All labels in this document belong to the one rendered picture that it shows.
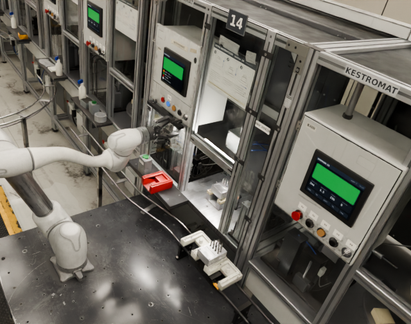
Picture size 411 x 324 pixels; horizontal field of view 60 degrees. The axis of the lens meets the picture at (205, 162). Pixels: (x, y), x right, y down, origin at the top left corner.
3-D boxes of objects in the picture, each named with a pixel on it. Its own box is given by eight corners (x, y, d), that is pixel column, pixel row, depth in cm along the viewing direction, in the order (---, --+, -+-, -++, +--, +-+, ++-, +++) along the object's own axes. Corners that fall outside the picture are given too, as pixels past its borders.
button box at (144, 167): (137, 170, 240) (138, 155, 234) (148, 166, 245) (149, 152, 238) (143, 176, 236) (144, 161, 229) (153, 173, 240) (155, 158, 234)
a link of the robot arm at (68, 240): (63, 274, 185) (61, 244, 173) (48, 251, 195) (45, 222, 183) (92, 260, 195) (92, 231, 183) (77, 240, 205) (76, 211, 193)
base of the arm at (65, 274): (63, 289, 184) (63, 282, 181) (49, 260, 197) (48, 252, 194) (97, 274, 195) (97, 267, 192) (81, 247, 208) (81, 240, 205)
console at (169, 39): (147, 98, 228) (153, 22, 203) (183, 92, 245) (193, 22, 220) (184, 128, 203) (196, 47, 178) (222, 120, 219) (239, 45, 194)
